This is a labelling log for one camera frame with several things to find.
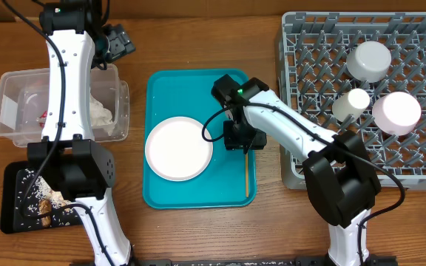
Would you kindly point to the red foil snack wrapper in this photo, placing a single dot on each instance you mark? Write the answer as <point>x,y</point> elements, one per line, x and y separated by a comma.
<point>42,119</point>

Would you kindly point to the clear plastic waste bin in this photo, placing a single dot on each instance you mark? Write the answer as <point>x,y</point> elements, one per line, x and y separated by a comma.
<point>24,97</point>

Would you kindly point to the large white dinner plate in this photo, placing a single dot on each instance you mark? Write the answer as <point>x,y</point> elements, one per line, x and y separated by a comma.
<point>176,151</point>

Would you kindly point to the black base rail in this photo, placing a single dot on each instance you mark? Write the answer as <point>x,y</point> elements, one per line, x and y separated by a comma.
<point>299,261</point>

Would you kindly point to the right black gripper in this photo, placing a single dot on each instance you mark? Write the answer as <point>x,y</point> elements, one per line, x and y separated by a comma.
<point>232,143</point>

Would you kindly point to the grey dishwasher rack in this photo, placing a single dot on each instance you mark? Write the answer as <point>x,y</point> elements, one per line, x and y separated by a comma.
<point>312,48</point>

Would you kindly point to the grey shallow bowl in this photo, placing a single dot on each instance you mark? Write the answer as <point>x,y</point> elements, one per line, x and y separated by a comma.
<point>369,61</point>

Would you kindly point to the white napkin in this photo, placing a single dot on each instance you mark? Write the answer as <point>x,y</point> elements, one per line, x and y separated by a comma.
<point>100,116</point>

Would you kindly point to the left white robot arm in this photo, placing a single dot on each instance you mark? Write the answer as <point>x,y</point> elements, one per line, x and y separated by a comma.
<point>67,157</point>

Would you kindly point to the spilled white rice pile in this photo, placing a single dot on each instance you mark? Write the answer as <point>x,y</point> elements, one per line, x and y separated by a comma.
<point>40,190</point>

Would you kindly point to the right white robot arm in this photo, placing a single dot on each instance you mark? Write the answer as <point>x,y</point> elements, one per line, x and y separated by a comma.
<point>340,181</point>

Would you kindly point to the teal plastic serving tray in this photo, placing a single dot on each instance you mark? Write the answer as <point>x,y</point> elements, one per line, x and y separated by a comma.
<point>187,93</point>

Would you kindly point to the white paper cup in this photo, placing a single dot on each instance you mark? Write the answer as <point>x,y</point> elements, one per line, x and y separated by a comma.
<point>352,103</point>

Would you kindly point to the black plastic tray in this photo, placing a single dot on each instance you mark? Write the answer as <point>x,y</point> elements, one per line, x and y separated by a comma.
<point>16,181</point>

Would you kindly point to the wooden chopstick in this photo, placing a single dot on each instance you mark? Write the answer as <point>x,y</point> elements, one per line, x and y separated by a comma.
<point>247,175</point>

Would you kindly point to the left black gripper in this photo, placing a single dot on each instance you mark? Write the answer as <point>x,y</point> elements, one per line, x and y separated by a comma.
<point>121,43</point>

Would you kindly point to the brown food scrap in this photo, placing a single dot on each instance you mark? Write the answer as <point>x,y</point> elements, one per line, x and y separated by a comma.
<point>43,208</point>

